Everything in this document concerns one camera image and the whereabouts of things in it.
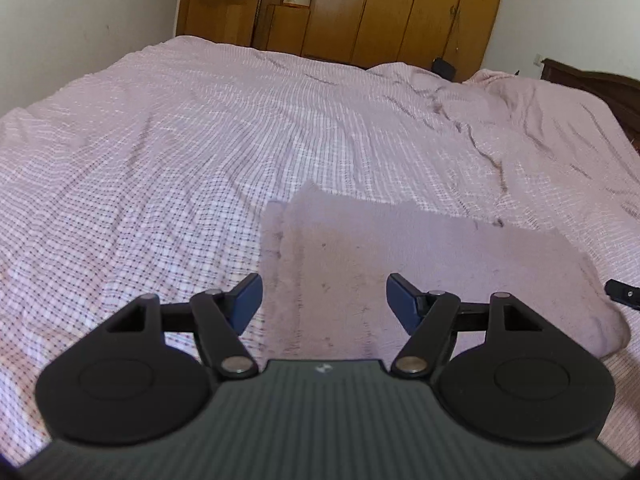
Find pink checked bed sheet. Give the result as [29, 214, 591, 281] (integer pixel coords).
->
[0, 35, 640, 471]

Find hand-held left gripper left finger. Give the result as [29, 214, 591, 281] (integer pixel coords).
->
[104, 272, 264, 378]

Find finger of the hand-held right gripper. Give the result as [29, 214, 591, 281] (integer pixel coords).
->
[604, 280, 640, 309]

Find wooden wardrobe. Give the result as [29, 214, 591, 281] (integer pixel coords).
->
[177, 0, 512, 84]

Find lilac knit cardigan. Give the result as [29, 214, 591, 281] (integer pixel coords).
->
[260, 180, 631, 362]

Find dark wooden headboard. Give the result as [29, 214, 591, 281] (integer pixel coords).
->
[541, 57, 640, 153]

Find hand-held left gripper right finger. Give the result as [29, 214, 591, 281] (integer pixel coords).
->
[386, 272, 547, 378]

